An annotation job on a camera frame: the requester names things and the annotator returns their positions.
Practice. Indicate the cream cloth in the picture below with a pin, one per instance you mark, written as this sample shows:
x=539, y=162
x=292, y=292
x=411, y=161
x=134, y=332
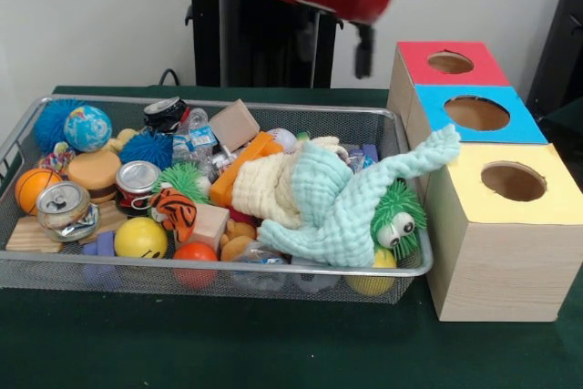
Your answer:
x=264, y=188

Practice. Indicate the yellow ball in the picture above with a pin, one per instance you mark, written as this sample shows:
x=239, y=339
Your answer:
x=139, y=236

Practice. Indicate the small tiger plush toy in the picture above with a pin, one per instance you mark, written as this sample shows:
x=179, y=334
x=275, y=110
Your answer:
x=175, y=211

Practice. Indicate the globe print ball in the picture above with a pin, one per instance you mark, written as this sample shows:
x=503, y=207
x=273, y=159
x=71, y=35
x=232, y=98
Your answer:
x=88, y=128

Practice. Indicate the black frame between tables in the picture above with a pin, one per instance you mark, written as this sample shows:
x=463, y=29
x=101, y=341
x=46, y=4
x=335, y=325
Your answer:
x=560, y=43

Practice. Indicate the grey mesh bin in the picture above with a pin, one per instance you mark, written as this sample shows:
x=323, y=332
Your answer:
x=18, y=270

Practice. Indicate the small orange basketball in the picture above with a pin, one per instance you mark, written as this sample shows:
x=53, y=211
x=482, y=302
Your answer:
x=34, y=191

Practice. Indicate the wooden box with three holes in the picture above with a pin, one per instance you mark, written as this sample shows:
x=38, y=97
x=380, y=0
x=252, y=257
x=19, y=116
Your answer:
x=501, y=270

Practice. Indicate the toy foam burger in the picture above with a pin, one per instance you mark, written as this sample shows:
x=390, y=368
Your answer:
x=93, y=172

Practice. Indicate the small blue spiky ball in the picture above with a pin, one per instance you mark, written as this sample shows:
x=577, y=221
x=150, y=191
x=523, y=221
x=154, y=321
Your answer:
x=146, y=150

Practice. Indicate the green spiky ball with eyes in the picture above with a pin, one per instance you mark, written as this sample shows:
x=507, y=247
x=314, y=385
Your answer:
x=396, y=207

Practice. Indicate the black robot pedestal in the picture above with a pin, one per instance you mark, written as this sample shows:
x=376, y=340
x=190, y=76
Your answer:
x=255, y=43

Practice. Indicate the mint green cloth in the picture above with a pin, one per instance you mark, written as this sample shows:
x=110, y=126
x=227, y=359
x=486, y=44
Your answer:
x=328, y=207

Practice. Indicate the wooden cube block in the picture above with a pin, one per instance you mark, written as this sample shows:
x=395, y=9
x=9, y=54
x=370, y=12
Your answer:
x=237, y=122

